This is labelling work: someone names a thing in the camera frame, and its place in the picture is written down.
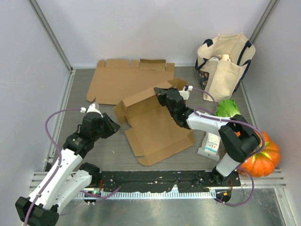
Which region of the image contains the brown cardboard box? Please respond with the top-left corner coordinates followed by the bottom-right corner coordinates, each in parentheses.
top-left (114, 87), bottom-right (195, 166)

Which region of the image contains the white packet with blue label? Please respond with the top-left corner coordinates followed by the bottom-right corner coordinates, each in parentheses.
top-left (197, 132), bottom-right (221, 161)

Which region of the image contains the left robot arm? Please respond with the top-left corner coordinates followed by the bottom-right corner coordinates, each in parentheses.
top-left (15, 110), bottom-right (120, 226)

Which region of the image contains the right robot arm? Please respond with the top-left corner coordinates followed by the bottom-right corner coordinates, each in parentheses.
top-left (154, 86), bottom-right (265, 186)

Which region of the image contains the flat brown cardboard sheet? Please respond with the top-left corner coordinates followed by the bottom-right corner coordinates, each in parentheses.
top-left (86, 59), bottom-right (175, 105)

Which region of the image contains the green lettuce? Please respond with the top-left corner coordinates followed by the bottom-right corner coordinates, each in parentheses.
top-left (215, 99), bottom-right (241, 118)

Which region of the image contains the beige canvas tote bag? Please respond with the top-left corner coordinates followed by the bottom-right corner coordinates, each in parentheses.
top-left (195, 33), bottom-right (255, 102)

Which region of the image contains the white bottle in bag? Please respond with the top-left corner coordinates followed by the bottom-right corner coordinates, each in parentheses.
top-left (210, 54), bottom-right (231, 62)

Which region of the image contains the orange pumpkin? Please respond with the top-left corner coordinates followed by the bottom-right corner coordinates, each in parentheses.
top-left (238, 131), bottom-right (281, 178)

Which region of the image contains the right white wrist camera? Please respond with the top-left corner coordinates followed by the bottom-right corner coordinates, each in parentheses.
top-left (179, 85), bottom-right (193, 100)

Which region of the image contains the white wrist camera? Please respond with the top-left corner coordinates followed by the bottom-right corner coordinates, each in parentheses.
top-left (80, 102), bottom-right (103, 118)
top-left (179, 85), bottom-right (193, 100)

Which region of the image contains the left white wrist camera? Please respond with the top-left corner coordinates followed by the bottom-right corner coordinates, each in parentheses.
top-left (80, 102), bottom-right (103, 118)

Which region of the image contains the slotted cable duct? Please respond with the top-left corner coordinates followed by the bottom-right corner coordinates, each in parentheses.
top-left (75, 189), bottom-right (216, 200)

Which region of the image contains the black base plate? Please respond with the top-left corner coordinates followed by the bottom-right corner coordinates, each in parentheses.
top-left (89, 170), bottom-right (241, 193)

